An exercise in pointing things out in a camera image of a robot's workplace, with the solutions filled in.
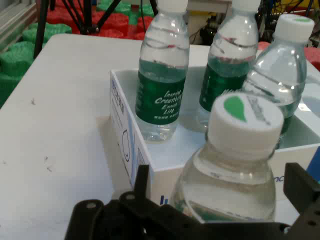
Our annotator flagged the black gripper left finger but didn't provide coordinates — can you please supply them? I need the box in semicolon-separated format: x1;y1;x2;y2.
64;164;206;240

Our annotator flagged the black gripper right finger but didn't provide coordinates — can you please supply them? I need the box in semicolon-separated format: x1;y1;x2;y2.
283;162;320;240

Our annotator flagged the clear water bottle green label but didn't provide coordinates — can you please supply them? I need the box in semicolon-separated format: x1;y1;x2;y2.
241;13;316;148
169;92;286;223
134;0;191;143
198;0;261;132

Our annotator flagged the white cardboard box blue side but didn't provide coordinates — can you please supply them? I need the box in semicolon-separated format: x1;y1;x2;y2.
109;66;320;208

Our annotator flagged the green foam block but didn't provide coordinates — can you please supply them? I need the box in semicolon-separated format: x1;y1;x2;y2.
96;0;156;25
0;22;73;107

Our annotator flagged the black camera tripod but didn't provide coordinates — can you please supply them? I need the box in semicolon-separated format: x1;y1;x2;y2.
33;0;161;60

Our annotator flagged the aluminium wall rail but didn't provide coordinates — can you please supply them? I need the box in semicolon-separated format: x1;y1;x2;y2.
0;0;37;38

